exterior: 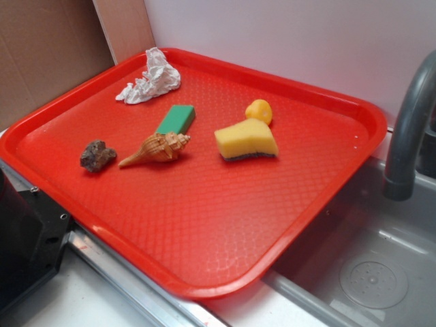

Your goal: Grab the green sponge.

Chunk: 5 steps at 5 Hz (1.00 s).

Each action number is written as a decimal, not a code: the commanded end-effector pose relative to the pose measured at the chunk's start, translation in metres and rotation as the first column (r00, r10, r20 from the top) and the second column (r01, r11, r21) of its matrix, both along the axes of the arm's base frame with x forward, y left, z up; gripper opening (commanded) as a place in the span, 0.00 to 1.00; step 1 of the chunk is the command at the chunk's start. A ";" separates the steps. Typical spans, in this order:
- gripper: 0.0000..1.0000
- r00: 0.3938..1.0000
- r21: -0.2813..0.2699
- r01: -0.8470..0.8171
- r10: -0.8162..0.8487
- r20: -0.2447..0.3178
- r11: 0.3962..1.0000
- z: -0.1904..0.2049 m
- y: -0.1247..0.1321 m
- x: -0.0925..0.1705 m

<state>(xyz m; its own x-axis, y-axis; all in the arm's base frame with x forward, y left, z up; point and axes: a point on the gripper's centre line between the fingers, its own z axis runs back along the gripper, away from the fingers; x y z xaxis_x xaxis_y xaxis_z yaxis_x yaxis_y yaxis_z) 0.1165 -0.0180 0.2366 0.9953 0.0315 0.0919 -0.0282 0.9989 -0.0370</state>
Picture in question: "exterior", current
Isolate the red plastic tray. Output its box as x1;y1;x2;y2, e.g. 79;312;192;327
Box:
1;48;387;300

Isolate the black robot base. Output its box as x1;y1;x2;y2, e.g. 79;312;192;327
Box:
1;172;72;315

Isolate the small yellow toy fruit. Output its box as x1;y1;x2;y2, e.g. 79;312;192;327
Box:
245;99;273;125

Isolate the grey plastic sink basin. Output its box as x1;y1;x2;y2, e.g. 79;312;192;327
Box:
264;140;435;326

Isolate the brown cardboard panel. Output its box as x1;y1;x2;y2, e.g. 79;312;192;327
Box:
1;1;114;129

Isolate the crumpled white paper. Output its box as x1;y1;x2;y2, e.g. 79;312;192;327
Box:
115;47;181;105

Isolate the brown rock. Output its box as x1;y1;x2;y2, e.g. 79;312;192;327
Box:
80;140;117;173

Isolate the grey plastic faucet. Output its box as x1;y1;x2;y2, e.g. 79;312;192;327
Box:
382;51;435;201

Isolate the tan conch seashell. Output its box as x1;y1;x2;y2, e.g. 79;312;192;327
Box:
119;131;191;168

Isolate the green sponge block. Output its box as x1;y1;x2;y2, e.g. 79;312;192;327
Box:
156;105;196;134

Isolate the yellow scouring sponge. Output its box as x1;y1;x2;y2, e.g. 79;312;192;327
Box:
214;118;279;160

